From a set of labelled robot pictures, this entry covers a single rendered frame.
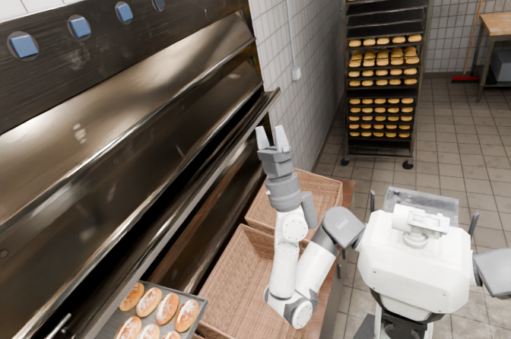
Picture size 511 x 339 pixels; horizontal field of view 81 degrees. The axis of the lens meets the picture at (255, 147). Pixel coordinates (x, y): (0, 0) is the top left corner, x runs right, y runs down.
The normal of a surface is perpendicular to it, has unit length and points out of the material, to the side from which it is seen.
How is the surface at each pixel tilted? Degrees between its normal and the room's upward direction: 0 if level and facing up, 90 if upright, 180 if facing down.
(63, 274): 70
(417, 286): 90
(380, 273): 90
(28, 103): 90
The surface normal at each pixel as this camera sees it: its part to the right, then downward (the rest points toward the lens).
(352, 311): -0.18, -0.82
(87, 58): 0.90, 0.08
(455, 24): -0.40, 0.56
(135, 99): 0.79, -0.21
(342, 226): -0.11, -0.38
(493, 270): -0.65, -0.40
